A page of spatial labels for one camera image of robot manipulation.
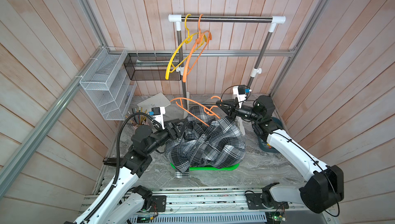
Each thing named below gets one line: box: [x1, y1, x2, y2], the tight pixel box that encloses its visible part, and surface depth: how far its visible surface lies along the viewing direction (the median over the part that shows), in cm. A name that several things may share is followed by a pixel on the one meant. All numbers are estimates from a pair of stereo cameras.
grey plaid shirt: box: [165, 105, 247, 179], surface depth 73 cm
